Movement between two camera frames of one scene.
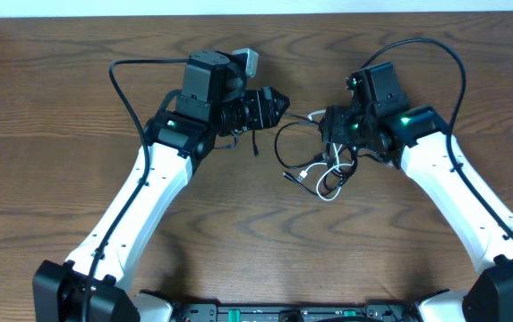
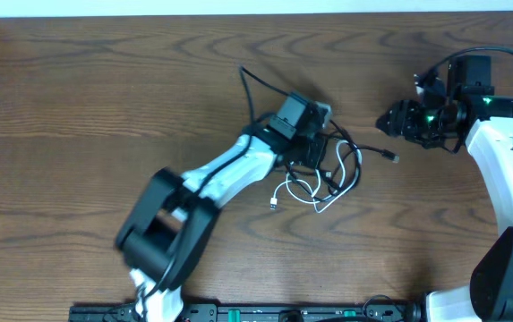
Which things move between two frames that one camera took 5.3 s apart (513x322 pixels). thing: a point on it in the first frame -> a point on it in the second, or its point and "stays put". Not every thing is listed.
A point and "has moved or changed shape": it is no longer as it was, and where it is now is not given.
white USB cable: [304, 172] has moved or changed shape
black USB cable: [341, 161] has moved or changed shape
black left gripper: [261, 108] -> [317, 149]
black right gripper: [333, 125] -> [404, 113]
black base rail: [388, 312] stays put
